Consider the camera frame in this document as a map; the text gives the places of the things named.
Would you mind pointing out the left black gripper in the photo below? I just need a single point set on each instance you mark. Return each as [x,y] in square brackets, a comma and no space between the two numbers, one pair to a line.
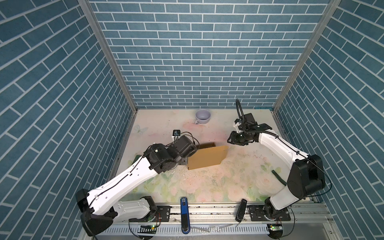
[188,156]

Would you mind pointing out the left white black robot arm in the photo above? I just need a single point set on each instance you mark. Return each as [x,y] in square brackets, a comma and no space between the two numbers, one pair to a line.
[102,206]

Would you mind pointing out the right green controller board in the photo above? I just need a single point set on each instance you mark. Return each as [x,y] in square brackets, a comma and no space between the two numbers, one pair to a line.
[275,228]

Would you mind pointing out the blue black handheld tool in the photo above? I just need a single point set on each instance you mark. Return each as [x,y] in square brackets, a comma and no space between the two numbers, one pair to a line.
[185,219]

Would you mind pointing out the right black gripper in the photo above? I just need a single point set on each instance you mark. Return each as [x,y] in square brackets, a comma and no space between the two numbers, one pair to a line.
[233,139]

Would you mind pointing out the lavender ceramic cup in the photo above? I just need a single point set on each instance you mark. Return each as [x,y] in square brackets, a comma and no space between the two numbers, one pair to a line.
[202,117]

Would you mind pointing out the brown cardboard box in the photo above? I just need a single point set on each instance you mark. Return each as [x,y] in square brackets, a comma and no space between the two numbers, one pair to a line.
[208,155]

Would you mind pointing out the aluminium front rail frame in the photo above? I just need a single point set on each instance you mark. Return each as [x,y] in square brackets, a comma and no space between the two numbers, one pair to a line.
[309,221]

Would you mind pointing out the black handheld device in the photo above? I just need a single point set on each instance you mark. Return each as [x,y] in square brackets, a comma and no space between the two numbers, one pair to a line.
[241,211]

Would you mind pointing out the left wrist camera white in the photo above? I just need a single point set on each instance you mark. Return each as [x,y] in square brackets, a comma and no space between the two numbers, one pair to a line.
[176,134]

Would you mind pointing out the white slotted cable duct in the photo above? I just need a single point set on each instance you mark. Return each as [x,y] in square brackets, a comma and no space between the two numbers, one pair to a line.
[174,230]

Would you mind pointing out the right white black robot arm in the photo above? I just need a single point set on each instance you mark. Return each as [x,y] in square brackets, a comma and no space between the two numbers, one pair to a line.
[306,174]

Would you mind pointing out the green pliers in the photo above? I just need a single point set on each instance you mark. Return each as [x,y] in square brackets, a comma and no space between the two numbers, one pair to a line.
[279,178]

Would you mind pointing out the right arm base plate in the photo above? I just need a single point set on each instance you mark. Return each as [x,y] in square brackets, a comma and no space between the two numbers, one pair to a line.
[259,213]

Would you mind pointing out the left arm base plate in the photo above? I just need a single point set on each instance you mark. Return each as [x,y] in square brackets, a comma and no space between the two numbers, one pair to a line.
[161,215]

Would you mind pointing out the green rectangular block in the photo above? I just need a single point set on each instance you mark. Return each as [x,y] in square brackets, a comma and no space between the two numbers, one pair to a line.
[136,159]

